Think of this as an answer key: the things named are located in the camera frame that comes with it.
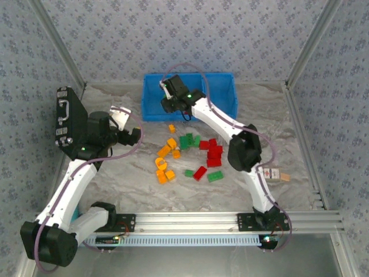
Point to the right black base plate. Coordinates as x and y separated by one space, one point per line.
245 221

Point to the long aluminium base rail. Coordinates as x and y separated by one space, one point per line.
187 220

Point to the circuit board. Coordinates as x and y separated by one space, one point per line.
268 241
106 240

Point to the aluminium frame leg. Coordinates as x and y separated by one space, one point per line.
343 254

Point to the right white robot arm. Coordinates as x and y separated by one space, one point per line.
213 118

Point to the small orange lego brick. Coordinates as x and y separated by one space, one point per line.
172 128

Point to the long orange lego brick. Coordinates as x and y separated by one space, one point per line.
164 151

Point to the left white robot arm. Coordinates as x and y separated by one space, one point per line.
69 193

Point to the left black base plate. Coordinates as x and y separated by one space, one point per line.
128 222

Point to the long red lego brick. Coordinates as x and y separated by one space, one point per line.
200 173

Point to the aluminium corner post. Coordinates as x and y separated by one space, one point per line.
311 43
60 43

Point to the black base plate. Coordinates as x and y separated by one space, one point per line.
245 221
128 222

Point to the black hard case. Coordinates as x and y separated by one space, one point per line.
70 115

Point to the small printed card box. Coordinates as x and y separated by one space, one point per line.
271 174

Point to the small green lego brick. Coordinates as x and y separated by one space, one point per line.
188 173

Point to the left circuit board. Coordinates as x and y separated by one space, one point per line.
106 240

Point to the right circuit board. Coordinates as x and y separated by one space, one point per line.
268 241

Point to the blue divided plastic bin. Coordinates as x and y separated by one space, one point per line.
150 95

